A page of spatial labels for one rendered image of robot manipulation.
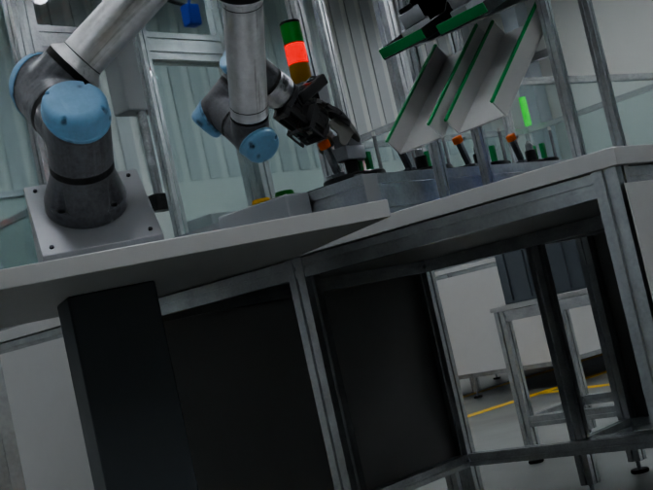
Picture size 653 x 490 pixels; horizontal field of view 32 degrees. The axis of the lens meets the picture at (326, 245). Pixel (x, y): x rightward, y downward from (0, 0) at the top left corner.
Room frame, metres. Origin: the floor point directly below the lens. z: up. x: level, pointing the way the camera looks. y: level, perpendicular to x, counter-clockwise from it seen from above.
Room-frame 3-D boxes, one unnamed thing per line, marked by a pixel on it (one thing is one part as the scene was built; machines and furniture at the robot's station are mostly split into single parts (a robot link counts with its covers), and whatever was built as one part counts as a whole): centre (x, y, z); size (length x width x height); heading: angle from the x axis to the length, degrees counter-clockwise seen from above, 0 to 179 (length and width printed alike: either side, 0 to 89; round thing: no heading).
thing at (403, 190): (2.88, -0.41, 0.91); 1.24 x 0.33 x 0.10; 138
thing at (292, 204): (2.41, 0.11, 0.93); 0.21 x 0.07 x 0.06; 48
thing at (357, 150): (2.53, -0.10, 1.06); 0.08 x 0.04 x 0.07; 138
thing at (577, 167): (2.85, -0.39, 0.85); 1.50 x 1.41 x 0.03; 48
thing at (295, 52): (2.73, -0.03, 1.34); 0.05 x 0.05 x 0.05
